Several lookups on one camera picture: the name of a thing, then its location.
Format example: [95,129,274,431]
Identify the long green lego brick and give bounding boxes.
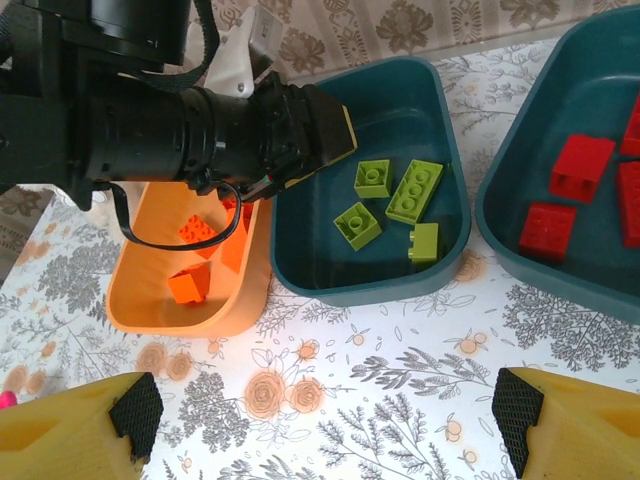
[384,159,445,225]

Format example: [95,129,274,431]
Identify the red lego brick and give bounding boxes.
[619,92,640,157]
[550,133,617,204]
[518,202,578,264]
[615,160,640,249]

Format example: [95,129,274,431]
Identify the thin black camera cable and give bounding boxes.
[107,179,244,250]

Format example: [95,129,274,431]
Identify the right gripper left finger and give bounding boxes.
[0,372,165,480]

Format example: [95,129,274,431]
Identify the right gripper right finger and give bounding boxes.
[492,367,640,480]

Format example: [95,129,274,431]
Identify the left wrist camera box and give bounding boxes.
[204,4,286,99]

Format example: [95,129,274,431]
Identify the teal plastic container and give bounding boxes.
[269,55,474,307]
[474,5,640,321]

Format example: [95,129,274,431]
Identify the orange lego brick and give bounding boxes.
[167,262,212,305]
[178,214,221,259]
[219,197,254,274]

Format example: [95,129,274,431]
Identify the orange plastic container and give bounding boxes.
[105,182,274,339]

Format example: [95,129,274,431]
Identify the floral patterned table mat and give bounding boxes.
[0,29,640,480]

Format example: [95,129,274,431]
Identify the small green lego brick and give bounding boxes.
[332,202,384,252]
[353,158,392,200]
[407,222,441,264]

